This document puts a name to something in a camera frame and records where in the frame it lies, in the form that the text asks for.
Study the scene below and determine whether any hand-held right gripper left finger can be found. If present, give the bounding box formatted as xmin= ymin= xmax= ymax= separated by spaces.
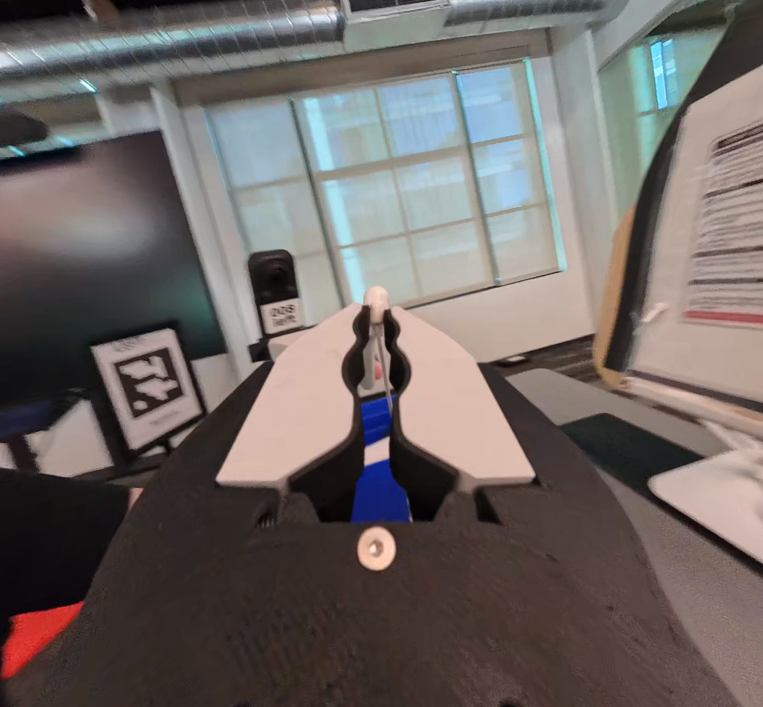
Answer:
xmin=216 ymin=303 xmax=366 ymax=522

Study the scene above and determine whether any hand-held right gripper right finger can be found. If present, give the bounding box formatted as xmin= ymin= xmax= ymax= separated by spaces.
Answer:
xmin=389 ymin=307 xmax=536 ymax=522

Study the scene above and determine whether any white thin cable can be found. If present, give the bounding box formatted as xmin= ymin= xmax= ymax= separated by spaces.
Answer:
xmin=372 ymin=322 xmax=398 ymax=413

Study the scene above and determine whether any blue plastic bin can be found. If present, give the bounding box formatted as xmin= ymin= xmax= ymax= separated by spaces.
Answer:
xmin=351 ymin=396 xmax=416 ymax=523

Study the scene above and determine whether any framed black-white poster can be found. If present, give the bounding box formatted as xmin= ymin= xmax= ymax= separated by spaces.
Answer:
xmin=89 ymin=326 xmax=207 ymax=453

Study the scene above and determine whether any large gridded window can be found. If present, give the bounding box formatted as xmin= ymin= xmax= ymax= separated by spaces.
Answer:
xmin=204 ymin=60 xmax=566 ymax=310

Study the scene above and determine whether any black flat panel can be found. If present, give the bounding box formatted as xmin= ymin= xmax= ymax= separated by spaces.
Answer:
xmin=560 ymin=412 xmax=705 ymax=497

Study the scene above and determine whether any large black screen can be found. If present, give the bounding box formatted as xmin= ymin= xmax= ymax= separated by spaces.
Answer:
xmin=0 ymin=129 xmax=229 ymax=407

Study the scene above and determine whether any white stand base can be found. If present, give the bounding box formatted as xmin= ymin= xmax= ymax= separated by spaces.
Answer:
xmin=647 ymin=450 xmax=763 ymax=566

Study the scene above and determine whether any tan-backed display board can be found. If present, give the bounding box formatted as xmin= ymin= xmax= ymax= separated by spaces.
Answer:
xmin=595 ymin=4 xmax=763 ymax=417

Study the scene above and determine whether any red cloth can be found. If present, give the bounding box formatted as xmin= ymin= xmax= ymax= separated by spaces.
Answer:
xmin=0 ymin=600 xmax=85 ymax=682

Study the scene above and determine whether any metal air duct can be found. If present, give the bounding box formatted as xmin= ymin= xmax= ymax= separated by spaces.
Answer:
xmin=0 ymin=0 xmax=635 ymax=85

